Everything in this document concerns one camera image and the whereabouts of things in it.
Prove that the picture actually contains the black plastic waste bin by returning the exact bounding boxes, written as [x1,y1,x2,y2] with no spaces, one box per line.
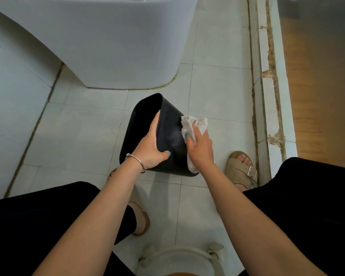
[119,93,199,177]

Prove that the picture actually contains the person's left forearm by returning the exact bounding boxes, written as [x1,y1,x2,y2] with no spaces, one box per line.
[33,161,144,276]

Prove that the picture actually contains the white cleaning cloth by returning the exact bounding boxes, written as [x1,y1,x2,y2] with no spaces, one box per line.
[180,115,209,174]

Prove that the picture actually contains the white curved plastic strap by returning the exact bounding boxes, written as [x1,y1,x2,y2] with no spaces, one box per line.
[135,242,226,276]

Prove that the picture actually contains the person's right forearm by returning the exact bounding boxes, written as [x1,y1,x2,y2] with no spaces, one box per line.
[200,163,328,276]

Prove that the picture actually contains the silver bracelet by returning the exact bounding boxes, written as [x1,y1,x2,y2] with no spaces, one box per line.
[125,153,146,174]

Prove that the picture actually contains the person's right beige sandal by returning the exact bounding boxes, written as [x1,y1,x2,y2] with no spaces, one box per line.
[217,151,258,213]

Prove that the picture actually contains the person's beige sandal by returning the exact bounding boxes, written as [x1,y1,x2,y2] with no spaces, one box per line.
[217,151,258,213]
[107,168,151,237]

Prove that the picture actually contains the person's left hand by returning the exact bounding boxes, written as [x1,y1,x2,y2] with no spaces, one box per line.
[131,109,172,170]

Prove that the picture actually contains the white toilet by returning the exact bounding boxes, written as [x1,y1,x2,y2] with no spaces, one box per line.
[0,0,199,90]

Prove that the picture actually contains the white door threshold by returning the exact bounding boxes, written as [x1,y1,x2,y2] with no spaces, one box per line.
[247,0,298,187]

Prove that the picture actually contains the person's black trousers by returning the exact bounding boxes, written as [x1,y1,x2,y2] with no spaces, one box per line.
[0,157,345,276]

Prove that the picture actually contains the person's right hand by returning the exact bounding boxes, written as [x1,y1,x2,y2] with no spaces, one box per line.
[184,124,215,173]

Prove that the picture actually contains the person's left beige sandal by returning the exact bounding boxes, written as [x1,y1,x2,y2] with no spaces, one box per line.
[107,168,151,237]

